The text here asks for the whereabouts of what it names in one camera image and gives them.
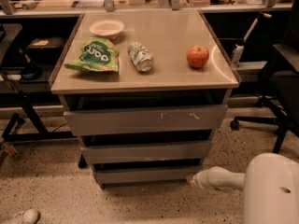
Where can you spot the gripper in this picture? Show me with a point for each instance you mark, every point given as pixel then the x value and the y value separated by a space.
pixel 199 179

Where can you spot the grey bottom drawer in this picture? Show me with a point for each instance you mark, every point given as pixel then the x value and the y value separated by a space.
pixel 145 171

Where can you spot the grey drawer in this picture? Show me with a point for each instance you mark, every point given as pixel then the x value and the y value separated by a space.
pixel 145 171
pixel 97 114
pixel 136 147

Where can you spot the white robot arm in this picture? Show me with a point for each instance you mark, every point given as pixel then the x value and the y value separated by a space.
pixel 270 188

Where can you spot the grey middle drawer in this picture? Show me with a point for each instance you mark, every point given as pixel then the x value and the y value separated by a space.
pixel 136 147

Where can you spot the grey top drawer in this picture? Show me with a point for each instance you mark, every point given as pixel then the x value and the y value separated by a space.
pixel 97 114

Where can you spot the grey drawer cabinet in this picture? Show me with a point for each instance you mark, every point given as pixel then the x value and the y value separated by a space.
pixel 167 35

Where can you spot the black office chair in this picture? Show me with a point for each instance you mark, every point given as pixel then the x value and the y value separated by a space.
pixel 280 76

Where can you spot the red apple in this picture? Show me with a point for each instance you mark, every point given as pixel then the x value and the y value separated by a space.
pixel 197 56

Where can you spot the crushed soda can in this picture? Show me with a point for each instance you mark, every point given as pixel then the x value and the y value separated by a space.
pixel 140 56

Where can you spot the green chip bag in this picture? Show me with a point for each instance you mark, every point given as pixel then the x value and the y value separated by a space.
pixel 97 55

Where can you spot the white sneaker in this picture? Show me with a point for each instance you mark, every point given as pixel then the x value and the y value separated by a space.
pixel 30 216

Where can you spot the white paper bowl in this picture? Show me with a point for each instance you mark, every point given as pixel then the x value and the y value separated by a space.
pixel 109 29

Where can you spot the black table frame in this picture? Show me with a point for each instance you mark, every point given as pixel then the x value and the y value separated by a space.
pixel 9 32

